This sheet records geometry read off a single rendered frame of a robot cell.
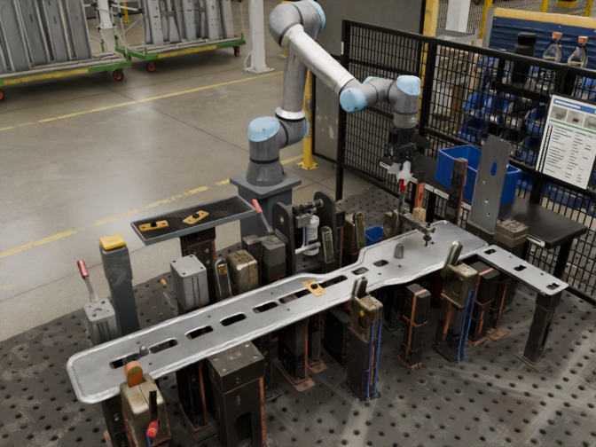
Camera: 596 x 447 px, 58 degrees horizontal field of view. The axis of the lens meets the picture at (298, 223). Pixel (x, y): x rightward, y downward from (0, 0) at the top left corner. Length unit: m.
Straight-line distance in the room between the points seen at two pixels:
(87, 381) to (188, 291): 0.36
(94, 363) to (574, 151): 1.69
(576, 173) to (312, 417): 1.24
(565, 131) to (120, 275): 1.57
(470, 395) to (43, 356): 1.40
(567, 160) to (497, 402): 0.89
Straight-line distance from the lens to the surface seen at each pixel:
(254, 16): 8.60
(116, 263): 1.68
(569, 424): 1.85
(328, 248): 1.79
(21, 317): 3.53
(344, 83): 1.74
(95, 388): 1.43
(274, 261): 1.73
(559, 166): 2.19
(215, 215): 1.74
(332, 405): 1.72
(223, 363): 1.38
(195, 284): 1.58
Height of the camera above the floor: 1.96
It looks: 29 degrees down
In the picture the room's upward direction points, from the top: straight up
